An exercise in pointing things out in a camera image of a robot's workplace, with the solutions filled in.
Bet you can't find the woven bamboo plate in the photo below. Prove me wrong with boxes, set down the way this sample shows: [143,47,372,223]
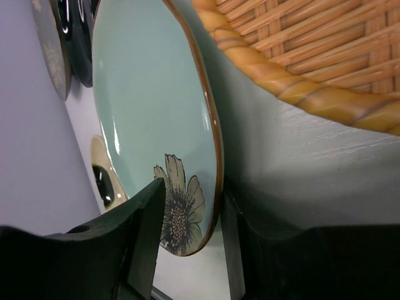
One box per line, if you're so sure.
[192,0,399,136]

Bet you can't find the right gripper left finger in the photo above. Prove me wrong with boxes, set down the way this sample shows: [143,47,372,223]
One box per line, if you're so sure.
[1,179,166,299]

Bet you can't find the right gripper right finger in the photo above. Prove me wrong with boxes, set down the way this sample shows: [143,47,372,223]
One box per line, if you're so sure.
[221,179,399,299]

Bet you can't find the grey deer pattern plate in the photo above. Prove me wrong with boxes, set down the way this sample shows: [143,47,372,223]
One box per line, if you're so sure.
[30,0,71,101]

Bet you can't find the cream plate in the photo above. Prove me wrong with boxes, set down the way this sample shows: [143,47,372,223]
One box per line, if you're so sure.
[90,135,128,211]

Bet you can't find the black glossy plate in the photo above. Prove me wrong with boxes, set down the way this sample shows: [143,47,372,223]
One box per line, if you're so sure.
[50,0,99,88]

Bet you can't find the teal flower plate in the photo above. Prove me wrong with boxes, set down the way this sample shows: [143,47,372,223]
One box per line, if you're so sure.
[92,1,224,256]

